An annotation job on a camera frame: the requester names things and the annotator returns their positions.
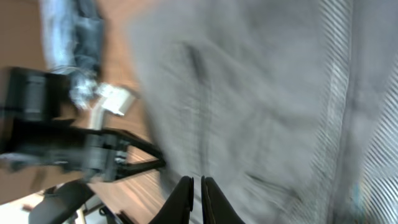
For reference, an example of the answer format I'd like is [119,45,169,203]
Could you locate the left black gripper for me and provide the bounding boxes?
[1,120,166,182]

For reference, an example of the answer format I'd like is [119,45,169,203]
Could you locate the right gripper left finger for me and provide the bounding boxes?
[149,176,194,224]

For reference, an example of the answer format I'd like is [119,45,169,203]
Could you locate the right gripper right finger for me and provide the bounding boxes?
[201,176,244,224]

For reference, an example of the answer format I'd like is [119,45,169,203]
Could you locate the grey shorts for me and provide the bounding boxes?
[126,0,397,223]

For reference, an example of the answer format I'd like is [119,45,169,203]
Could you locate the folded blue denim shorts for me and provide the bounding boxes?
[40,0,104,110]

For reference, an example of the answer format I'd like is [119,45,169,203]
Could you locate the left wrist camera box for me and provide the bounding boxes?
[88,83,137,130]

